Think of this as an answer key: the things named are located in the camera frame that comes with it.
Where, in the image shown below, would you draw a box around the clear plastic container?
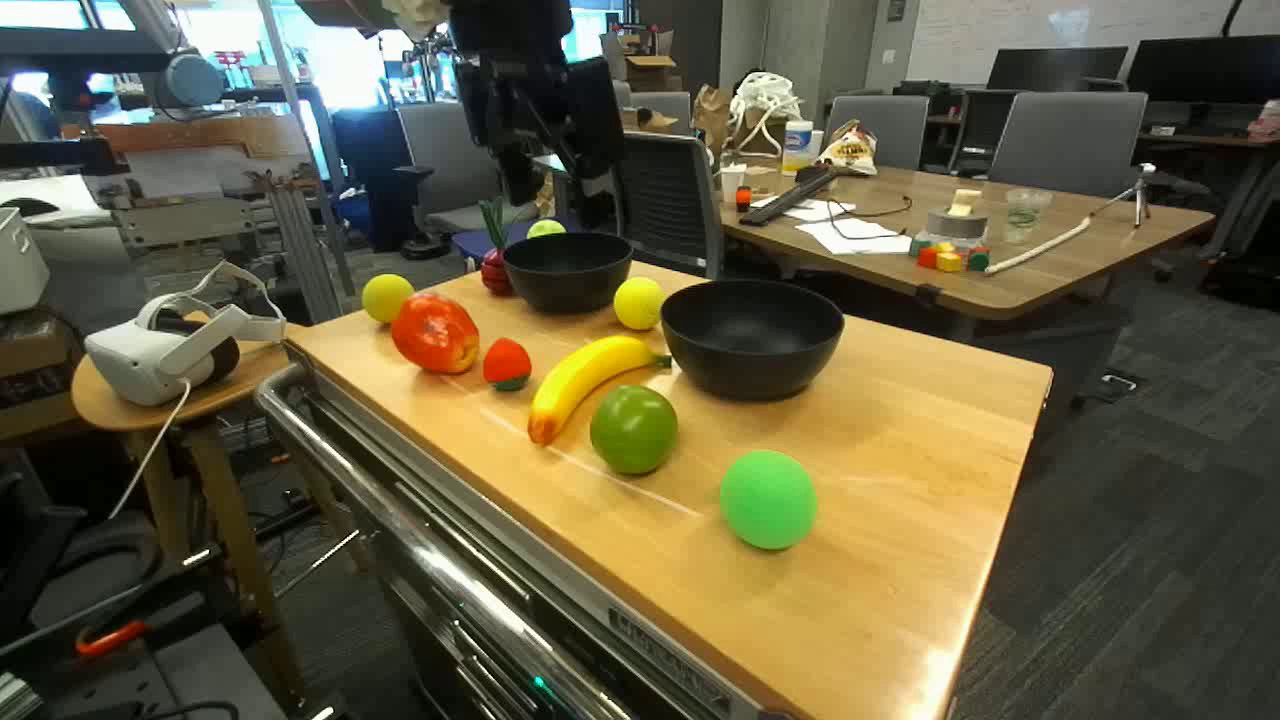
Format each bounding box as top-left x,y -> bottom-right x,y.
927,183 -> 994,252

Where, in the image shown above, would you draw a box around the clear plastic cup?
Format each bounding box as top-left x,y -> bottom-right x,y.
998,183 -> 1057,232

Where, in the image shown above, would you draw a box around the dark green apple toy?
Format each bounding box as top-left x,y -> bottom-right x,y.
588,379 -> 682,478

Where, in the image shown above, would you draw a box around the wooden office table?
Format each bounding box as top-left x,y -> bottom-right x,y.
715,160 -> 1220,327

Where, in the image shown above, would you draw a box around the wooden top tool cart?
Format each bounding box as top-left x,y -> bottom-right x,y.
253,257 -> 1057,720

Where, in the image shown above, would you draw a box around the steel cart handle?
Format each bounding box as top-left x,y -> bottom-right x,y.
253,366 -> 632,720

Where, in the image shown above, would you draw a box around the black bar tool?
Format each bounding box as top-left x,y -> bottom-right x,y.
734,160 -> 851,229

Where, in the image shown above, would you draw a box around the orange bell pepper toy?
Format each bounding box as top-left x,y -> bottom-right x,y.
387,291 -> 482,379

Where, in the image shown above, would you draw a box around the white headset cable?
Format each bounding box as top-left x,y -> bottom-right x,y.
102,374 -> 199,526

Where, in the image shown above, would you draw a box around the black bowl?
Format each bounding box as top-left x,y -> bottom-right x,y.
501,229 -> 637,318
654,277 -> 846,403

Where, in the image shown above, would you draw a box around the clear plastic bottle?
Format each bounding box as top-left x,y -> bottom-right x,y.
781,114 -> 818,176

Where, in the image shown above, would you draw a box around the small silver tripod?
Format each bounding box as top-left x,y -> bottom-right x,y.
1126,160 -> 1165,232

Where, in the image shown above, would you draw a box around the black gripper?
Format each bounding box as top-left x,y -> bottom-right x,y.
456,55 -> 622,232

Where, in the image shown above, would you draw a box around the bright green ball toy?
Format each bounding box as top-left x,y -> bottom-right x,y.
715,447 -> 818,557

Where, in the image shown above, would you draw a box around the grey office chair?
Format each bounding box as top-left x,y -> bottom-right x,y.
822,92 -> 934,171
396,98 -> 540,238
987,87 -> 1150,199

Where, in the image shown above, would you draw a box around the white VR headset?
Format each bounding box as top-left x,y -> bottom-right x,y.
81,261 -> 292,412

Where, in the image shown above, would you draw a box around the white net object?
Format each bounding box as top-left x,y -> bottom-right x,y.
724,69 -> 809,155

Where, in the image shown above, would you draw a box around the red strawberry toy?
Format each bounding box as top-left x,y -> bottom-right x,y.
478,333 -> 537,394

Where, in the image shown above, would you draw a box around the black monitor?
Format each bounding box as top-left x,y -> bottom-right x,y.
1122,31 -> 1280,140
983,45 -> 1130,95

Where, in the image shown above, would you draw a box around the yellow banana toy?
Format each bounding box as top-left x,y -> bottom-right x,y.
522,333 -> 677,447

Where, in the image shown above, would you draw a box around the orange handled tool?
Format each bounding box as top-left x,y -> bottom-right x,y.
72,616 -> 151,663

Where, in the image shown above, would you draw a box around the white box device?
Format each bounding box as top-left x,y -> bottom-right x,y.
0,204 -> 54,318

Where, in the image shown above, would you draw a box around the small yellow lemon toy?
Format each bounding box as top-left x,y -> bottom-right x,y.
606,272 -> 668,337

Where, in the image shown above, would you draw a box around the white paper sheets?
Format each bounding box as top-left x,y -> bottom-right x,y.
793,197 -> 920,261

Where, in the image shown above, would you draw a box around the coloured toy blocks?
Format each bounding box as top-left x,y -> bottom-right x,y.
911,235 -> 992,279

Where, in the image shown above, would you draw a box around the white stick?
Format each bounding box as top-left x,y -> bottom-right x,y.
979,183 -> 1139,279

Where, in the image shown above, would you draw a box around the round wooden stool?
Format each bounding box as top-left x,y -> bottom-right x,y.
69,337 -> 313,710

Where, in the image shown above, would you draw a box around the beige crumpled object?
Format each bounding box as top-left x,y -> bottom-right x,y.
815,119 -> 885,180

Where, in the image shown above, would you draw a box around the yellow-green round fruit toy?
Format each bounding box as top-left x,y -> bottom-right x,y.
359,266 -> 418,327

